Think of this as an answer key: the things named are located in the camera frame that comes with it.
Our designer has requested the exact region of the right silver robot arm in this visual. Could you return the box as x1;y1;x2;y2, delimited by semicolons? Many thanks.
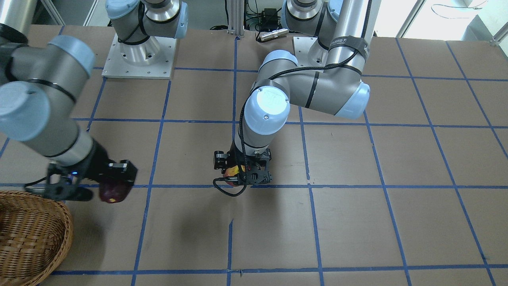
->
1;0;138;203

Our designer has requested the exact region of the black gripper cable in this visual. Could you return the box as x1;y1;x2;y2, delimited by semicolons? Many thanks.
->
213;177;248;197

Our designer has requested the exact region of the dark purple apple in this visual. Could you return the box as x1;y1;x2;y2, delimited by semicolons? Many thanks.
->
99;181;132;203

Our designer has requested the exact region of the woven wicker basket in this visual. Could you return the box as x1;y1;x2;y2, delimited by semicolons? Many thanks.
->
0;191;74;286

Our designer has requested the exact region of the silver metal connector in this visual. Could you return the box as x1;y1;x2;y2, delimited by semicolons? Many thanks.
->
257;28;290;43

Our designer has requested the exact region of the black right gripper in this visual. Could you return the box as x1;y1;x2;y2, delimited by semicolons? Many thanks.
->
44;140;138;201

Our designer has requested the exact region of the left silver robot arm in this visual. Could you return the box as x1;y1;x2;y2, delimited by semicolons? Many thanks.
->
213;0;381;186

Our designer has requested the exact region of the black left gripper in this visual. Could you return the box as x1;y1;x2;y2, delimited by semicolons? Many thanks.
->
214;148;272;186

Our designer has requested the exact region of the red yellow apple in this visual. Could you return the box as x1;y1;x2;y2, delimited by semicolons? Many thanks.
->
223;165;241;187

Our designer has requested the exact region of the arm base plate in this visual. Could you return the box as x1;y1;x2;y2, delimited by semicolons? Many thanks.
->
102;35;177;79
293;36;328;67

